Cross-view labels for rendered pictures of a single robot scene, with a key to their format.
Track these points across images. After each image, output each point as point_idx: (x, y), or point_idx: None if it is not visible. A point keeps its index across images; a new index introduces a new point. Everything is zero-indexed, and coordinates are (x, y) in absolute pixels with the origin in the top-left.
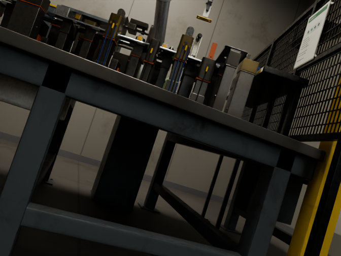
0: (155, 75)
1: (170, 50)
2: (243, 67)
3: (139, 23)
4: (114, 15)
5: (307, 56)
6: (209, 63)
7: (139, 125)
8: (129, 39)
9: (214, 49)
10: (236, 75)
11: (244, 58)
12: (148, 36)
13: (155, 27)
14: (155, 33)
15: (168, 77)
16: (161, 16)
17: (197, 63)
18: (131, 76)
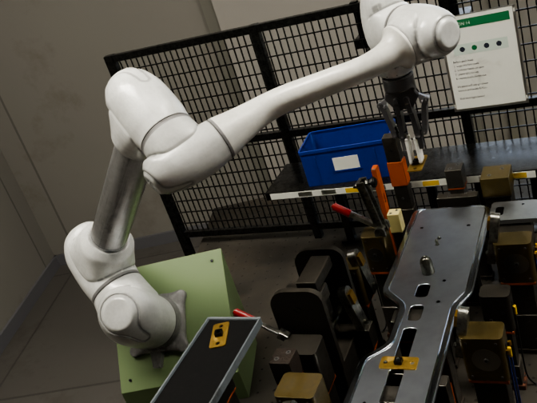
0: (371, 314)
1: (475, 270)
2: (511, 189)
3: (324, 273)
4: (503, 336)
5: (499, 94)
6: (534, 237)
7: None
8: (432, 329)
9: (379, 176)
10: (488, 202)
11: (508, 177)
12: (349, 276)
13: (127, 212)
14: (126, 222)
15: (165, 264)
16: (146, 181)
17: (451, 237)
18: (454, 366)
